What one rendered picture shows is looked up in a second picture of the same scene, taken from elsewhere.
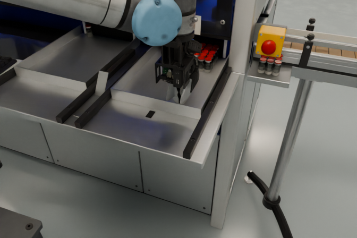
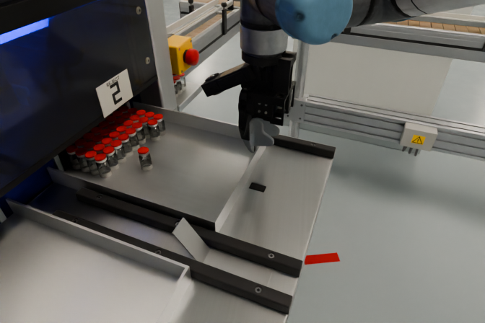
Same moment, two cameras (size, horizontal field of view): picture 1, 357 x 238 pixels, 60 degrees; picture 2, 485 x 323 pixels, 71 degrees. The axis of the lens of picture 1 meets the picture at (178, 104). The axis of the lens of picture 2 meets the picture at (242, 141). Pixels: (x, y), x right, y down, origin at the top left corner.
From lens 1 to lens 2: 84 cm
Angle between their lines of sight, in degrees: 68
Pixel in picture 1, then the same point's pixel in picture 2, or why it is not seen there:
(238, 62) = (170, 98)
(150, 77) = (161, 189)
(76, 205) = not seen: outside the picture
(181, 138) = (302, 159)
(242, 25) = (162, 51)
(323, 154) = not seen: hidden behind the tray
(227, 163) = not seen: hidden behind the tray
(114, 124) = (283, 225)
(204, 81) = (185, 137)
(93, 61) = (58, 292)
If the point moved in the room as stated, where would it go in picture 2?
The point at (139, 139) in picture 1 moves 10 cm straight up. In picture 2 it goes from (310, 195) to (317, 151)
